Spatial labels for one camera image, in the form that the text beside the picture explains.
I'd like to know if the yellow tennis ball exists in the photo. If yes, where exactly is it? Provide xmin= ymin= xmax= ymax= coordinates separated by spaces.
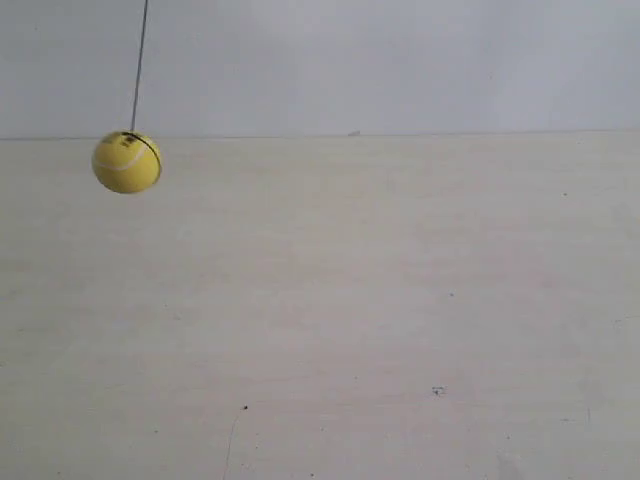
xmin=91 ymin=131 xmax=162 ymax=194

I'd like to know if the thin grey hanging string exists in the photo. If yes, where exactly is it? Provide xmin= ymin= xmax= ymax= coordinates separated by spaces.
xmin=129 ymin=0 xmax=150 ymax=132

